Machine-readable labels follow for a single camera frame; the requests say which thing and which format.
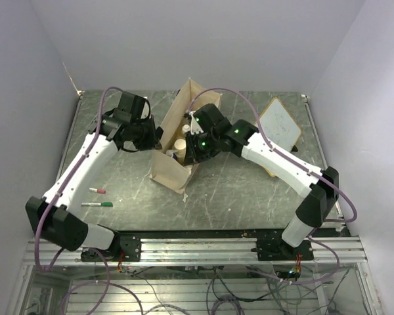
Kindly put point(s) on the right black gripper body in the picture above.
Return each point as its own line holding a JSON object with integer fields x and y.
{"x": 201, "y": 146}

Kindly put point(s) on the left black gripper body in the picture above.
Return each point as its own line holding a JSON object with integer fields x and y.
{"x": 144, "y": 137}

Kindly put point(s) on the yellow bottle with beige cap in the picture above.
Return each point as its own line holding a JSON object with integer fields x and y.
{"x": 180, "y": 149}

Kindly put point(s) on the beige canvas tote bag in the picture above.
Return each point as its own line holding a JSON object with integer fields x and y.
{"x": 165, "y": 168}

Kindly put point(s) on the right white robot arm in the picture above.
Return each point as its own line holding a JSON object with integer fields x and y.
{"x": 317, "y": 187}

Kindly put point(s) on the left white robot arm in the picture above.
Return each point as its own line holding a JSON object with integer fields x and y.
{"x": 53, "y": 216}

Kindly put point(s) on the clear bottle with white cap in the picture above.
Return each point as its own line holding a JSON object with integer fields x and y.
{"x": 185, "y": 128}

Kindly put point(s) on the red capped marker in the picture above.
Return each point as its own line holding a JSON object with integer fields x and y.
{"x": 97, "y": 190}

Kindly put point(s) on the green capped marker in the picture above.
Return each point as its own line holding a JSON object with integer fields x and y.
{"x": 97, "y": 204}

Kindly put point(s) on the small whiteboard with wooden frame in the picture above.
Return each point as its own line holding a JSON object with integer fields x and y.
{"x": 279, "y": 125}

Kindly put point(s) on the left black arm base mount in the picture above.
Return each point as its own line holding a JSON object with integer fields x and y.
{"x": 125, "y": 247}

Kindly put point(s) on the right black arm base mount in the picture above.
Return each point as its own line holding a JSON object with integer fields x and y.
{"x": 278, "y": 250}

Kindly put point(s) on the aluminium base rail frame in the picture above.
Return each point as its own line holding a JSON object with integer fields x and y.
{"x": 204, "y": 272}

